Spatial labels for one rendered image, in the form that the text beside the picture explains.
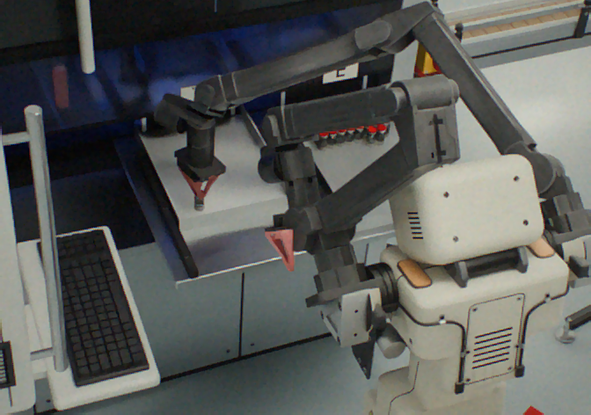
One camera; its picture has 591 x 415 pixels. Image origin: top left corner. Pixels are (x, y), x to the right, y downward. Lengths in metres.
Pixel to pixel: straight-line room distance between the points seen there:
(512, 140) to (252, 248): 0.62
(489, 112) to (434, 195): 0.33
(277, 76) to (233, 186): 0.38
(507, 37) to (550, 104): 1.41
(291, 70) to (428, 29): 0.28
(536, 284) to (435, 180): 0.25
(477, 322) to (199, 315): 1.27
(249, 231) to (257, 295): 0.66
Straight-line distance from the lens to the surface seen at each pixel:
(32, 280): 2.54
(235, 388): 3.36
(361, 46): 2.24
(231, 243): 2.49
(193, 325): 3.15
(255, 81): 2.35
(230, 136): 2.74
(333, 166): 2.68
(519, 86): 4.53
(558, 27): 3.16
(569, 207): 2.14
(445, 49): 2.22
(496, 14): 3.16
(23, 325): 2.15
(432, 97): 1.71
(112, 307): 2.44
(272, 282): 3.13
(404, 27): 2.24
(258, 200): 2.58
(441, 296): 1.93
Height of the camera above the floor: 2.62
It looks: 42 degrees down
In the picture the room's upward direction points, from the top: 4 degrees clockwise
